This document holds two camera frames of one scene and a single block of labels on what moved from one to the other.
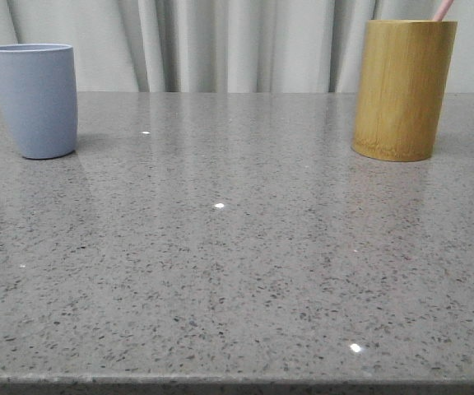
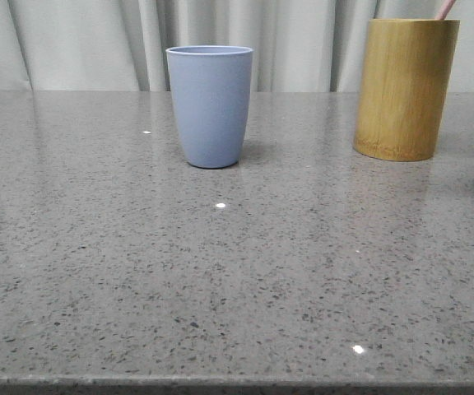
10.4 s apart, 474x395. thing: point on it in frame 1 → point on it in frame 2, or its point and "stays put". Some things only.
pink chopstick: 443,10 stays put
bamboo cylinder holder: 402,84 stays put
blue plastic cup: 38,85 → 211,87
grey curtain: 228,45 stays put
